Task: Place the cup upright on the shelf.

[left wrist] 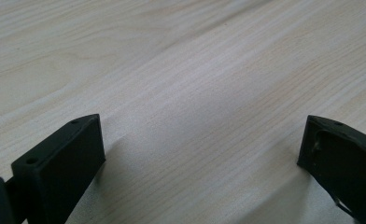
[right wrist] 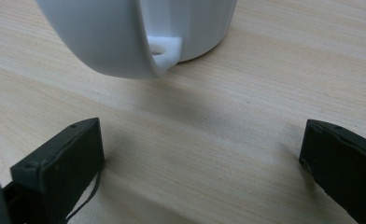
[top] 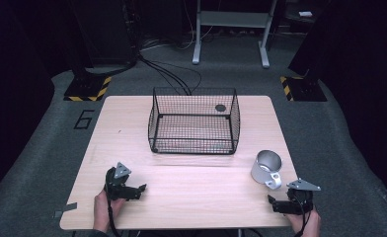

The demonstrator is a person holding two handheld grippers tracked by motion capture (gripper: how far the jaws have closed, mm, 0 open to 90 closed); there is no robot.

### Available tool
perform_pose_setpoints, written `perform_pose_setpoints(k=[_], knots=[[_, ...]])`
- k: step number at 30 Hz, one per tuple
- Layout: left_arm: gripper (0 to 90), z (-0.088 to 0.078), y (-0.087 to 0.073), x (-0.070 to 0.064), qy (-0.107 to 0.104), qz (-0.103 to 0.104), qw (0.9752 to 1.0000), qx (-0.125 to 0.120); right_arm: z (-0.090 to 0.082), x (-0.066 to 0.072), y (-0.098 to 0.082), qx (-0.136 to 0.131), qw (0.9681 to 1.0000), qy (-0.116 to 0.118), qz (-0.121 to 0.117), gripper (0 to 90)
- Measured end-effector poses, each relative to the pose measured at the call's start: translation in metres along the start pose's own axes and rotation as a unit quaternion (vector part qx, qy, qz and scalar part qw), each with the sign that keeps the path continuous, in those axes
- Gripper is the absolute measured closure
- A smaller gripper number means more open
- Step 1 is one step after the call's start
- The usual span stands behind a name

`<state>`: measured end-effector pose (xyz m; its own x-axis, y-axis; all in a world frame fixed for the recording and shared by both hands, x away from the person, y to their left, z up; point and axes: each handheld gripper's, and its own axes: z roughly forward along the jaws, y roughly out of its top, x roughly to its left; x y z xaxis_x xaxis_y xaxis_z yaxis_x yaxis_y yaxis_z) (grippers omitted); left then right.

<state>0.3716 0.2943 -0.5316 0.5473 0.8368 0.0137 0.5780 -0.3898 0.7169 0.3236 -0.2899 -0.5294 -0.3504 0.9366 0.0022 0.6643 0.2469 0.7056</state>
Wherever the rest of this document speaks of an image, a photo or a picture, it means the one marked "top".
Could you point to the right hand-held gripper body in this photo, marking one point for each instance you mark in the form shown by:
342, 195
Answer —
300, 199

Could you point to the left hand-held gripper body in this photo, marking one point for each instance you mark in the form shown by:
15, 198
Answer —
116, 184

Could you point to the person's right hand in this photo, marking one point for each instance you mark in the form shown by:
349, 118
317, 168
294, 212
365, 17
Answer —
305, 225

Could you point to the person's left hand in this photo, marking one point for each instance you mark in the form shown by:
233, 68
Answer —
102, 210

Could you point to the silver metal cup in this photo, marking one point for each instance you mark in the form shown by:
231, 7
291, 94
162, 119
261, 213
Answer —
264, 173

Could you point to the grey tape strip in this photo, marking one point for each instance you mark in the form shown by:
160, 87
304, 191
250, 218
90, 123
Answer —
65, 209

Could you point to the black stand base striped edge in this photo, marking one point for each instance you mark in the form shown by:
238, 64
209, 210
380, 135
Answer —
86, 88
305, 89

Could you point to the black round table grommet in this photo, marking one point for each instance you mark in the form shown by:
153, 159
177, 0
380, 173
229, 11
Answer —
220, 107

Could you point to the black cabinet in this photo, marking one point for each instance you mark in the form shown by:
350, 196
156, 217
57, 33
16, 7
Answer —
106, 29

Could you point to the small white box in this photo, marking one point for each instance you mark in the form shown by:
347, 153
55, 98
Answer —
305, 14

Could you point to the white metal desk frame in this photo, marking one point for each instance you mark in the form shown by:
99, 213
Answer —
233, 19

